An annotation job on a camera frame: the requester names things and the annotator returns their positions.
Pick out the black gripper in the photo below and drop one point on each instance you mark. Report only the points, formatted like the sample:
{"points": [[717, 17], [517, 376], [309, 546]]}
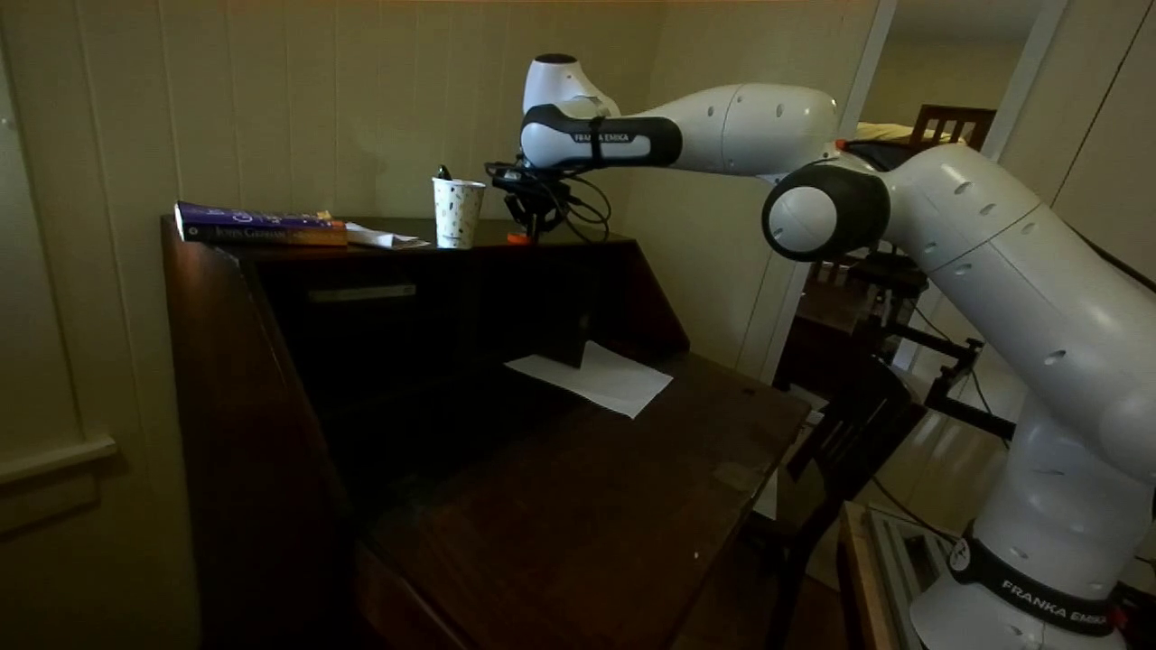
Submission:
{"points": [[533, 195]]}

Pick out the orange ring object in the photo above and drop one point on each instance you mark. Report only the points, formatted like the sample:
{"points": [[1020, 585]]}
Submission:
{"points": [[517, 240]]}

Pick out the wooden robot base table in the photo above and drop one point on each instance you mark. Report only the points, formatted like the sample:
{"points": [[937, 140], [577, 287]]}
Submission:
{"points": [[883, 568]]}

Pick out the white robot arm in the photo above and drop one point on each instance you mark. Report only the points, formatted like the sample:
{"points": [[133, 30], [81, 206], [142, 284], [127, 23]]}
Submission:
{"points": [[1074, 494]]}

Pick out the white paper on desk top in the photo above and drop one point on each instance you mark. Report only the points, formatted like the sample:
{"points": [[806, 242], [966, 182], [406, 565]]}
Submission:
{"points": [[380, 240]]}

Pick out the dark wooden secretary desk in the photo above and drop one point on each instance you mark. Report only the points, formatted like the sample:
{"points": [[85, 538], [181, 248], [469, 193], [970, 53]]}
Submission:
{"points": [[371, 476]]}

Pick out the white paper cup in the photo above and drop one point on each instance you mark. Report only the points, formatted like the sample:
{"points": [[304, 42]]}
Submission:
{"points": [[455, 212]]}

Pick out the white paper sheet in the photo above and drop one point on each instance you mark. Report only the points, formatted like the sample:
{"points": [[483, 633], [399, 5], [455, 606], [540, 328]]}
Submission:
{"points": [[600, 376]]}

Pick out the purple book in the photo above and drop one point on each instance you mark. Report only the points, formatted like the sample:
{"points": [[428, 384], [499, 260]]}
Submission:
{"points": [[245, 225]]}

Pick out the dark wooden chair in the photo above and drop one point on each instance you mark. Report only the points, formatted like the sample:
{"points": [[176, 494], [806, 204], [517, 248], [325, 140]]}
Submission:
{"points": [[855, 440]]}

